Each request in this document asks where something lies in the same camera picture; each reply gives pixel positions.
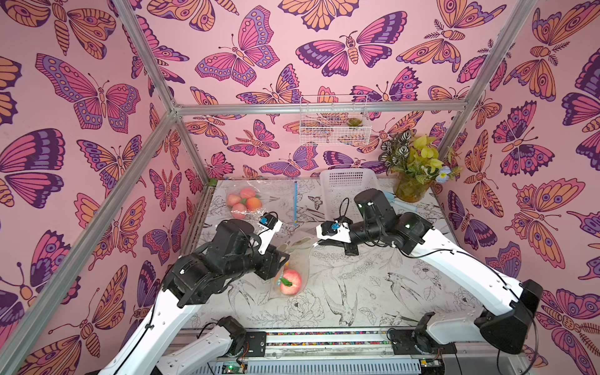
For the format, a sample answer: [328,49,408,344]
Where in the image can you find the pink peach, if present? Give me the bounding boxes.
[231,203,248,220]
[239,187,256,199]
[279,269,303,295]
[226,194,242,207]

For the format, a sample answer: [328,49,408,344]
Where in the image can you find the orange-red peach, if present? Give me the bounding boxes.
[245,197,263,212]

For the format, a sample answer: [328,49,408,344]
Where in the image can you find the clear blue-zipper zip-top bag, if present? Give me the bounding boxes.
[221,180,297,224]

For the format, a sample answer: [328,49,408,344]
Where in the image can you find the clear green-zipper zip-top bag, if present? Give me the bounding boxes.
[269,231,318,300]

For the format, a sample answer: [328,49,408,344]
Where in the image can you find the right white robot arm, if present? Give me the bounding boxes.
[348,188,543,355]

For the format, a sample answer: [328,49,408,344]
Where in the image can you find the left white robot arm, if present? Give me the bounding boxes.
[100,212,289,374]

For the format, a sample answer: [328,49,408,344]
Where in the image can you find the light blue scoop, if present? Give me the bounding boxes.
[384,192,418,213]

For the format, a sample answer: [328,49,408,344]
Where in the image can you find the pink plastic basket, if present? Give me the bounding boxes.
[320,168,381,222]

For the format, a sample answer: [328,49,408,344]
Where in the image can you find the potted artificial plant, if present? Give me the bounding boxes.
[379,129,462,203]

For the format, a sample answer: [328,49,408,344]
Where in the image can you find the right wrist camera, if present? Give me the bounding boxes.
[316,221,352,244]

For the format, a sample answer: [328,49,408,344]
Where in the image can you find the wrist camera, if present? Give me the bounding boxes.
[316,221,352,244]
[258,211,283,255]

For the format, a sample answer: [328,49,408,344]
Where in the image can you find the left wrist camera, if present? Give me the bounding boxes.
[258,211,283,255]

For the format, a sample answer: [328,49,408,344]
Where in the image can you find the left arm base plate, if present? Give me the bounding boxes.
[226,331,267,358]

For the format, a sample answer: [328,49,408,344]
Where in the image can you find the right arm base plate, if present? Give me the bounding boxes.
[387,327,457,356]

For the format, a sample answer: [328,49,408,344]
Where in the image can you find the white wire wall basket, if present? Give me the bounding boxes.
[297,95,372,148]

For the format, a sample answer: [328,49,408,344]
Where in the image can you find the aluminium frame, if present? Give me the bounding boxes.
[0,0,540,375]

